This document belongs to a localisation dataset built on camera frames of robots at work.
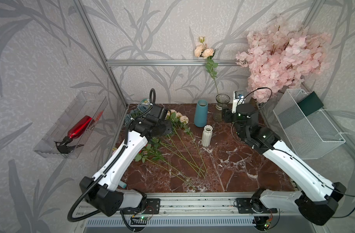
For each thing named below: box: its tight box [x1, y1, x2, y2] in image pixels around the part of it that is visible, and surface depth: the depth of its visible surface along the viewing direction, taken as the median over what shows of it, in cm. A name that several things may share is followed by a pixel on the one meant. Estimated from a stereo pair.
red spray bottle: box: [53, 115, 93, 154], surface depth 62 cm
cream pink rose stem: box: [193, 35, 219, 95], surface depth 87 cm
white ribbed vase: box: [201, 124, 213, 148], surface depth 88 cm
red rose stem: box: [134, 143, 196, 190], surface depth 90 cm
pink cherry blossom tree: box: [235, 15, 332, 104], surface depth 73 cm
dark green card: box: [296, 91, 324, 117], surface depth 73 cm
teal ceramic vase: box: [193, 99, 209, 128], surface depth 96 cm
